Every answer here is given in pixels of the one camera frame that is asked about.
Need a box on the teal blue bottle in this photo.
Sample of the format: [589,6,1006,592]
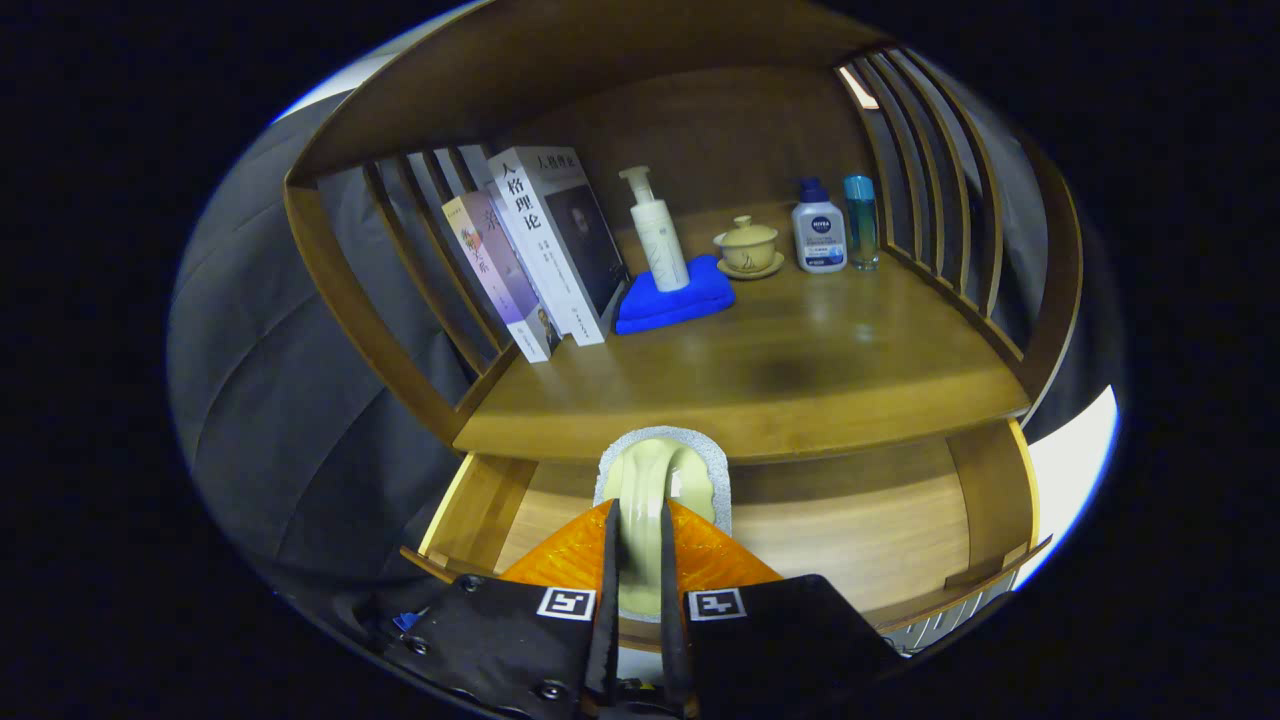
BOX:
[843,175,881,271]

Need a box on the thick white and black book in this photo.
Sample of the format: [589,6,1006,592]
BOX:
[487,146,631,347]

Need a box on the brown wooden drawer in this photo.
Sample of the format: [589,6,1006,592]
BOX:
[400,418,1053,659]

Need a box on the white panel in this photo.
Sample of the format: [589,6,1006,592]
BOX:
[1025,385,1121,591]

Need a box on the blue folded cloth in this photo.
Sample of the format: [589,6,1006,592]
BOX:
[614,253,737,336]

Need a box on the white lotion bottle blue cap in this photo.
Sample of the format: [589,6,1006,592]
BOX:
[791,178,849,274]

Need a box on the pale green handled scrub sponge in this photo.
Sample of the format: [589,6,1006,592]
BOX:
[594,425,733,623]

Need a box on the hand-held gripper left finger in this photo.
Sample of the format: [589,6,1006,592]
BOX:
[383,498,623,720]

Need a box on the purple book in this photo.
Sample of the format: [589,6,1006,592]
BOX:
[441,192,563,364]

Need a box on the yellow lidded teacup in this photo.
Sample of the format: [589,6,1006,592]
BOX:
[713,215,787,281]

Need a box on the white pump bottle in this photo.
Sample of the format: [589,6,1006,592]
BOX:
[618,165,691,293]

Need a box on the thin white book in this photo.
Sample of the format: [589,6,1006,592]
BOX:
[478,190,579,353]

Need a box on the brown wooden cabinet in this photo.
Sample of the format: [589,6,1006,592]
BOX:
[283,0,1086,471]

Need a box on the grey ribbed plastic panel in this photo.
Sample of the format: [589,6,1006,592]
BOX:
[880,575,1021,656]

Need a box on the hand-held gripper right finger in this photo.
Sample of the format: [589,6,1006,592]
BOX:
[658,498,909,720]

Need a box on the wooden countertop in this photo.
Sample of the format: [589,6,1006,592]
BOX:
[452,200,1031,466]

